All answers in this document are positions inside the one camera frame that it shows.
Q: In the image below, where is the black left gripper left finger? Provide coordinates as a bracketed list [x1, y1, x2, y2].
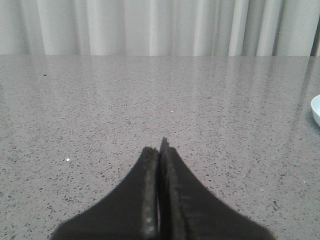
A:
[51, 147, 159, 240]

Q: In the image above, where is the light blue round plate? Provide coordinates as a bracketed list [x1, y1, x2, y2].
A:
[310, 95, 320, 126]

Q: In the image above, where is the white pleated curtain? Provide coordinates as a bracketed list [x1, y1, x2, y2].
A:
[0, 0, 320, 57]

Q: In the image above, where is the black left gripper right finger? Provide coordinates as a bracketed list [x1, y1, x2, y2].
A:
[158, 138, 274, 240]

